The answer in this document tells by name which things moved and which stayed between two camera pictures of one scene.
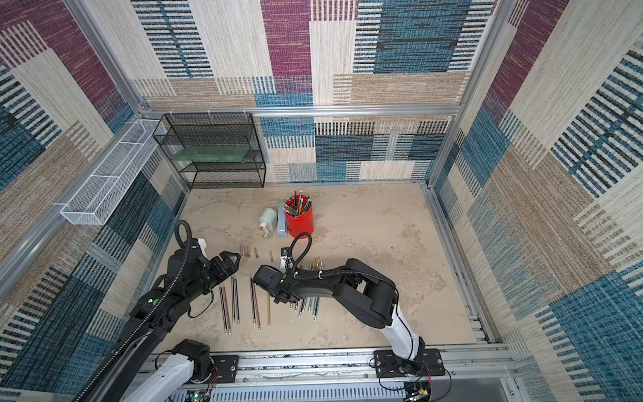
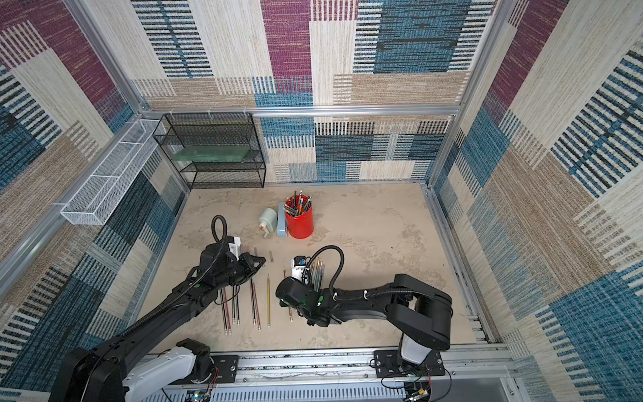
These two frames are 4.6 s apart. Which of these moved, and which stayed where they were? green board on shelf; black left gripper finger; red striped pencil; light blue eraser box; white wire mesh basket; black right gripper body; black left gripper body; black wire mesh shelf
Moved: black left gripper finger; black right gripper body; black left gripper body
Stayed: green board on shelf; black wire mesh shelf; white wire mesh basket; light blue eraser box; red striped pencil
